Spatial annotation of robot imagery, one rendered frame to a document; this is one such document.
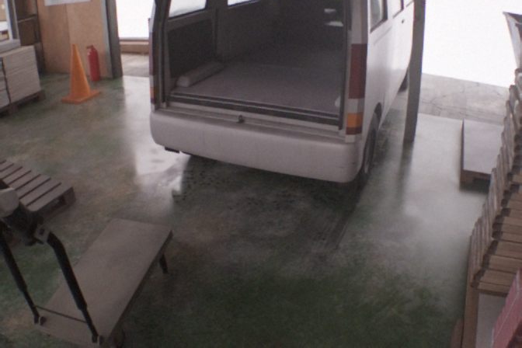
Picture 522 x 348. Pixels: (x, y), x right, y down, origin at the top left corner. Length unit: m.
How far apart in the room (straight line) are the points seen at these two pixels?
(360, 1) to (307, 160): 0.94
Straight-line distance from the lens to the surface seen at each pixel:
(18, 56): 5.55
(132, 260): 2.12
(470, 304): 2.11
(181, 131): 2.77
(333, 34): 4.19
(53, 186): 3.14
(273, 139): 2.44
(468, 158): 3.41
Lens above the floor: 1.53
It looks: 25 degrees down
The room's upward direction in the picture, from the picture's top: 1 degrees counter-clockwise
